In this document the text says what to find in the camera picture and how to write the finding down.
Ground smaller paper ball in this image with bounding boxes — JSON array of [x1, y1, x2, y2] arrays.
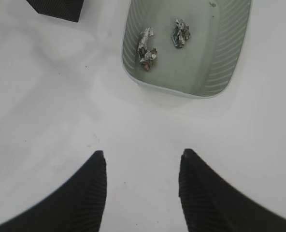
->
[[172, 18, 191, 49]]

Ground larger paper ball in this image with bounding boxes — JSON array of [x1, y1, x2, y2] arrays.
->
[[137, 28, 157, 71]]

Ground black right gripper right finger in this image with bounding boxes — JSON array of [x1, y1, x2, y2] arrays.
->
[[179, 148, 286, 232]]

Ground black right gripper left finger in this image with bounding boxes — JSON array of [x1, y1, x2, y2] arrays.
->
[[0, 150, 107, 232]]

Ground black mesh pen holder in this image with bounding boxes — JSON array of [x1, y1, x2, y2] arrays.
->
[[27, 0, 84, 23]]

